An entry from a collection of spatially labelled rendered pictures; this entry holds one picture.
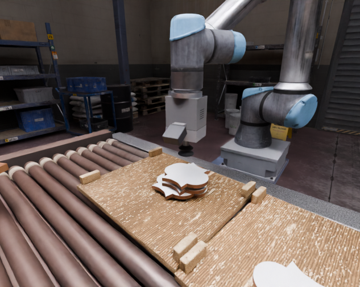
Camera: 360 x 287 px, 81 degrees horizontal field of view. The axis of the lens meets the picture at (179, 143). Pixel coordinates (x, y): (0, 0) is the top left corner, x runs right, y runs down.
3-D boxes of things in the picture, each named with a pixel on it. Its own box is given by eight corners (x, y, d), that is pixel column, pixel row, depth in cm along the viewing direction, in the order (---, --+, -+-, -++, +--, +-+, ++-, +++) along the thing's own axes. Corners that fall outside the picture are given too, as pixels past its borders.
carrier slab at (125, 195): (161, 155, 88) (161, 151, 87) (256, 193, 62) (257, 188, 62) (77, 189, 64) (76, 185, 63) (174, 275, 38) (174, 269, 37)
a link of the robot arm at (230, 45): (219, 34, 59) (186, 31, 54) (251, 28, 50) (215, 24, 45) (218, 64, 62) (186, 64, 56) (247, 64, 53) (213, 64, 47)
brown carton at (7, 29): (29, 44, 372) (25, 24, 361) (39, 43, 351) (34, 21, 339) (-6, 42, 334) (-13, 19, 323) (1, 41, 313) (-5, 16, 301)
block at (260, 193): (260, 193, 59) (261, 184, 58) (266, 196, 58) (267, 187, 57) (249, 202, 55) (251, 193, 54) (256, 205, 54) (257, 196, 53)
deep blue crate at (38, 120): (47, 123, 427) (43, 105, 413) (56, 126, 402) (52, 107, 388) (18, 128, 391) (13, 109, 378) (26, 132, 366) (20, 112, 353)
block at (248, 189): (249, 187, 62) (250, 179, 61) (255, 189, 61) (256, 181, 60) (239, 196, 58) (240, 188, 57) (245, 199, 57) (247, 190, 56)
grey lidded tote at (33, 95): (44, 98, 410) (42, 85, 402) (55, 99, 393) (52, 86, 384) (16, 102, 370) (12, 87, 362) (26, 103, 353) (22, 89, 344)
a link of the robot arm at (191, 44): (216, 15, 44) (181, 10, 40) (213, 70, 48) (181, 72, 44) (194, 21, 50) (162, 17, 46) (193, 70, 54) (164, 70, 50)
